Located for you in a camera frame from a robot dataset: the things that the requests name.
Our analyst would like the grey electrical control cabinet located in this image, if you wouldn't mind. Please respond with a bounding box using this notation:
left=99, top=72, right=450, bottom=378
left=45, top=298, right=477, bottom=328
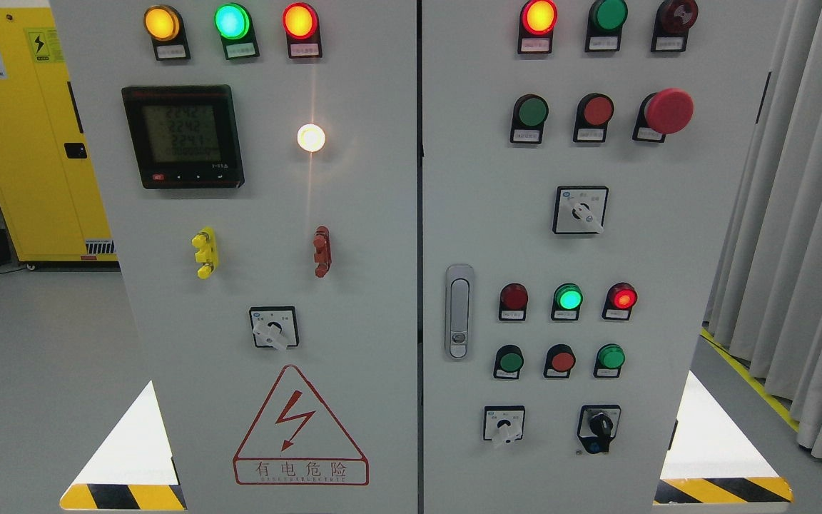
left=51, top=1, right=788, bottom=513

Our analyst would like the green indicator lamp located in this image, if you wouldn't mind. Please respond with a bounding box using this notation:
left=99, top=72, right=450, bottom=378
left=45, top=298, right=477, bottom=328
left=550, top=283, right=584, bottom=322
left=214, top=2, right=260, bottom=61

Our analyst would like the red indicator lamp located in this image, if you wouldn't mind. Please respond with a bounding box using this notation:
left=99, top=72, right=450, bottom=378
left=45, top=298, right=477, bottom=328
left=283, top=2, right=323, bottom=59
left=498, top=283, right=529, bottom=322
left=602, top=282, right=637, bottom=321

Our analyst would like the black key selector switch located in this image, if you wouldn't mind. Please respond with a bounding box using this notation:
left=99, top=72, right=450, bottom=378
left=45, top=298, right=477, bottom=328
left=577, top=404, right=621, bottom=455

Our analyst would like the left door rotary selector switch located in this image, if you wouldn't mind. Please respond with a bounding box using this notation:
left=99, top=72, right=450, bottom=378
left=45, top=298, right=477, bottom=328
left=248, top=306, right=300, bottom=351

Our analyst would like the red indicator lamp top left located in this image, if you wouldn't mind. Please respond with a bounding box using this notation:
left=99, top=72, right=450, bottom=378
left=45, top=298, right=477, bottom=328
left=283, top=2, right=323, bottom=59

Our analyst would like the green indicator lamp top left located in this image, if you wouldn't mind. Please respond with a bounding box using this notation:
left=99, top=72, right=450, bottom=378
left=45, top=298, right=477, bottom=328
left=214, top=2, right=260, bottom=61

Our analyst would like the black digital power meter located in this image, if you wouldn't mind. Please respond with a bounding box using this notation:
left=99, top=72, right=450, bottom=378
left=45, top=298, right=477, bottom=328
left=123, top=84, right=245, bottom=189

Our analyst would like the green lamp top right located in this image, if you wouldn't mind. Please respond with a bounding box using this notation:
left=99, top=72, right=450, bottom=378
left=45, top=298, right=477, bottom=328
left=584, top=0, right=629, bottom=53

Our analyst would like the green indicator lamp middle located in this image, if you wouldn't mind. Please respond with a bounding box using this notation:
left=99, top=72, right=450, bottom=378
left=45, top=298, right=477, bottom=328
left=550, top=283, right=584, bottom=322

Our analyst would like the yellow indicator lamp top left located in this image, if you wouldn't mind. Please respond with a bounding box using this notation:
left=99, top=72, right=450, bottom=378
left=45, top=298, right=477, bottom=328
left=143, top=4, right=191, bottom=61

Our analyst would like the yellow black striped foot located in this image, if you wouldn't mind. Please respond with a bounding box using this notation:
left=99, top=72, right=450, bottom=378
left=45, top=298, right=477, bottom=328
left=59, top=483, right=186, bottom=510
left=654, top=476, right=795, bottom=505

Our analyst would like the white lit indicator lamp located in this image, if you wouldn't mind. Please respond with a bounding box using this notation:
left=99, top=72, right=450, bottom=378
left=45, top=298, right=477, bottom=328
left=296, top=124, right=327, bottom=153

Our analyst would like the green start push button lower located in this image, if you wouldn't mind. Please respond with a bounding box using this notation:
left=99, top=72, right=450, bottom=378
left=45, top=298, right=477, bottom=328
left=493, top=344, right=524, bottom=380

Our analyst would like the red mushroom emergency stop button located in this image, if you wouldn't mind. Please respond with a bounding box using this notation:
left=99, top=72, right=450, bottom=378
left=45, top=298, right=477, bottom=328
left=631, top=88, right=695, bottom=143

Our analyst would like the left yellow black striped foot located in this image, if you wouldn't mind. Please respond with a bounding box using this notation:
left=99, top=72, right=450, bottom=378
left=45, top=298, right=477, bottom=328
left=59, top=483, right=186, bottom=510

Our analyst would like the red push button upper row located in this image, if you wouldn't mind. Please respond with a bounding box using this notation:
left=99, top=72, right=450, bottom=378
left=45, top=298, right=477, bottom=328
left=573, top=92, right=614, bottom=143

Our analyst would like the yellow terminal connector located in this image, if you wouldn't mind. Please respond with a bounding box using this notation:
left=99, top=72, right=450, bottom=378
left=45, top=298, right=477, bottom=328
left=191, top=226, right=218, bottom=280

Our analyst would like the red indicator lamp middle right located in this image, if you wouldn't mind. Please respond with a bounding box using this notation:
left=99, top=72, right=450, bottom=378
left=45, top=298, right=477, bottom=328
left=602, top=282, right=637, bottom=321

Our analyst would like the red terminal connector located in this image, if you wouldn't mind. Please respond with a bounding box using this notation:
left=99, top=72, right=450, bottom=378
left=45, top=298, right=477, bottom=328
left=311, top=226, right=332, bottom=278

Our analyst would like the green push button upper row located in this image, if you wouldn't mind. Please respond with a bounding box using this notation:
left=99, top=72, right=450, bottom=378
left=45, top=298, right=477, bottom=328
left=509, top=94, right=549, bottom=144

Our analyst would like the yellow safety storage cabinet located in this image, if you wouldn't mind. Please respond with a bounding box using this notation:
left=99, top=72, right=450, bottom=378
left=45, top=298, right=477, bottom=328
left=0, top=4, right=117, bottom=263

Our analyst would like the red lit lamp top right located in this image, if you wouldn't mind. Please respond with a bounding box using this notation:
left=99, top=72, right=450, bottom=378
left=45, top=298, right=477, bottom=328
left=517, top=0, right=558, bottom=55

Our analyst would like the dark red buzzer top right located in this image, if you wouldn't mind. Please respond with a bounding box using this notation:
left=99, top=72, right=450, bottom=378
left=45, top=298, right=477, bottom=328
left=650, top=0, right=699, bottom=53

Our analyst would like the red electrical hazard warning sticker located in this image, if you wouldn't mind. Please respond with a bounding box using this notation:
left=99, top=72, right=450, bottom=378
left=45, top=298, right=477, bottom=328
left=233, top=365, right=370, bottom=487

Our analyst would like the grey curtain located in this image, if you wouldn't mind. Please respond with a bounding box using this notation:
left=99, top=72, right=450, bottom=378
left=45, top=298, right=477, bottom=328
left=706, top=1, right=822, bottom=459

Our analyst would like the lower left rotary selector switch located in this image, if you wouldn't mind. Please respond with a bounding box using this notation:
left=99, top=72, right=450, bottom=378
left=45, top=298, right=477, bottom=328
left=482, top=405, right=526, bottom=447

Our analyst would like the upper right rotary selector switch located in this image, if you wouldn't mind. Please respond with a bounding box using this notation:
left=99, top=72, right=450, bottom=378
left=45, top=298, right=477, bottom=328
left=552, top=186, right=609, bottom=235

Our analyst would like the green lamp lower right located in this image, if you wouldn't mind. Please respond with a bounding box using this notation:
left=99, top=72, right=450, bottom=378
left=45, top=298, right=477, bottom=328
left=593, top=343, right=626, bottom=378

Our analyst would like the silver door lock handle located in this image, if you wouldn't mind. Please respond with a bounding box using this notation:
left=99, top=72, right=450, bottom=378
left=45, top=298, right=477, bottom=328
left=444, top=264, right=475, bottom=359

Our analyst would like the red indicator lamp middle left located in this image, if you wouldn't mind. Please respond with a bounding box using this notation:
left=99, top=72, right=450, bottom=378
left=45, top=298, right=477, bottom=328
left=498, top=283, right=529, bottom=322

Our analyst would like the red push button lower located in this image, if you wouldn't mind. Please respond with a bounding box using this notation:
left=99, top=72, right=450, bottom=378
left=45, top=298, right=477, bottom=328
left=544, top=344, right=575, bottom=378

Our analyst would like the right yellow black striped foot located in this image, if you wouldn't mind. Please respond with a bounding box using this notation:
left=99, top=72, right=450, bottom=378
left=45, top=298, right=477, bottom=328
left=654, top=476, right=795, bottom=505

